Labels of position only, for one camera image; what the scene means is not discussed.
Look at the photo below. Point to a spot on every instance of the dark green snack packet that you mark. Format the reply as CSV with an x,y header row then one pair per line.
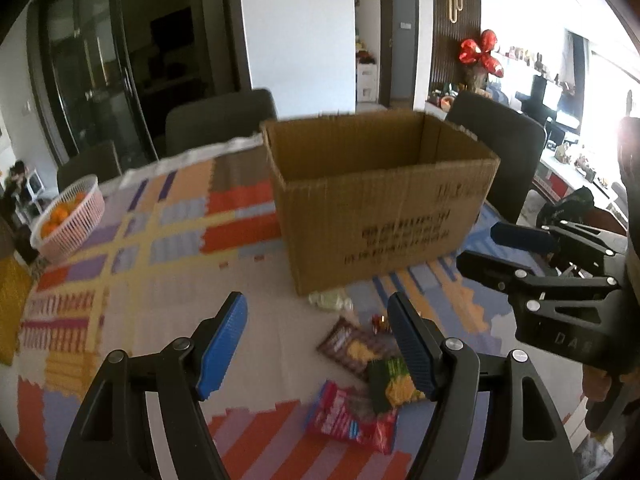
x,y
390,387

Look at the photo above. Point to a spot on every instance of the patterned table mat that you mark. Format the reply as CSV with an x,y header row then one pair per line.
x,y
150,270

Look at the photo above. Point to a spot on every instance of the person's right hand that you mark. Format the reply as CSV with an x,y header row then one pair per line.
x,y
597,385

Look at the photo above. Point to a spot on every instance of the dark green cloth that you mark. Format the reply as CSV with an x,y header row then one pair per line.
x,y
570,207

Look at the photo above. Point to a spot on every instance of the brown snack packet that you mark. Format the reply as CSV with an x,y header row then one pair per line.
x,y
345,345

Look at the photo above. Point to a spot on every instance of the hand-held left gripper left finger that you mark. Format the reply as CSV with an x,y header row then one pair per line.
x,y
222,350

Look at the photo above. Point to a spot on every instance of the brown cardboard box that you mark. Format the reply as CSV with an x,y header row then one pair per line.
x,y
375,210

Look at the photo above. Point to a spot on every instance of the white low cabinet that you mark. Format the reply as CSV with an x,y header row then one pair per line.
x,y
575,160

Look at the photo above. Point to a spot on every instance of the grey room door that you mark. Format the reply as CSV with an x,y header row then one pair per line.
x,y
402,35

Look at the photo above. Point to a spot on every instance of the small colourful candy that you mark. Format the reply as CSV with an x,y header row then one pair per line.
x,y
380,322

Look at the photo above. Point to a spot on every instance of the glass sliding door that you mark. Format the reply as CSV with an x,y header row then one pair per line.
x,y
125,55

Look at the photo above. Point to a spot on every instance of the red foil balloons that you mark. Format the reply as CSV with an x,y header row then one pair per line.
x,y
480,52

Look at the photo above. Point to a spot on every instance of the pile of oranges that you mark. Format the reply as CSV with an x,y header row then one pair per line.
x,y
60,215

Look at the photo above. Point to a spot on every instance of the gold wall ornament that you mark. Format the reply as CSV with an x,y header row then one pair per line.
x,y
454,2

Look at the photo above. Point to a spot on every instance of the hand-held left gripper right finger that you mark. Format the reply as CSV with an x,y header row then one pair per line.
x,y
412,350

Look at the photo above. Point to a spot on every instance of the yellow woven box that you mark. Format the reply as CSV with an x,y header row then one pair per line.
x,y
12,305

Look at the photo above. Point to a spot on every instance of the white shelf unit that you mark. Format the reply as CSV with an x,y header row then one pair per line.
x,y
366,80

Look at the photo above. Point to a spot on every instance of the white candy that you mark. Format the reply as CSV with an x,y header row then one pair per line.
x,y
330,301

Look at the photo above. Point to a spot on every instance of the pink plastic basket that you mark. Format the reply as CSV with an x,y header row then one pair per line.
x,y
70,225

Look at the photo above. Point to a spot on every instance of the red snack packet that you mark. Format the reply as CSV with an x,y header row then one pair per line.
x,y
350,417

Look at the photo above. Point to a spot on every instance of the dark upholstered chair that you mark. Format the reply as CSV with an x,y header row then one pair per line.
x,y
87,162
500,145
220,120

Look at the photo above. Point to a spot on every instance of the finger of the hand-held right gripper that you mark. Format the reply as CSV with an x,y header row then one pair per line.
x,y
492,270
520,237

